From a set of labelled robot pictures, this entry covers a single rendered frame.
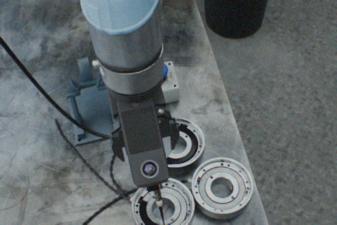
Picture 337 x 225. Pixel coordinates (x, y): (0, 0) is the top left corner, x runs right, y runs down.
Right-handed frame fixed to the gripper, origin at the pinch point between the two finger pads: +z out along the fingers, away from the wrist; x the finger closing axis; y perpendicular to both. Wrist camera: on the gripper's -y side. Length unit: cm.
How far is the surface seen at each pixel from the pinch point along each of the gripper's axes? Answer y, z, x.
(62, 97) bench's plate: 26.9, 13.2, 13.6
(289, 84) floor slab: 71, 93, -69
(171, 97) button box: 19.5, 11.4, -7.8
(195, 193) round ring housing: -2.1, 9.7, -6.7
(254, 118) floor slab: 58, 93, -49
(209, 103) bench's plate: 17.4, 13.2, -15.2
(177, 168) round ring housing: 3.2, 9.5, -5.0
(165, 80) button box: 21.9, 8.7, -7.4
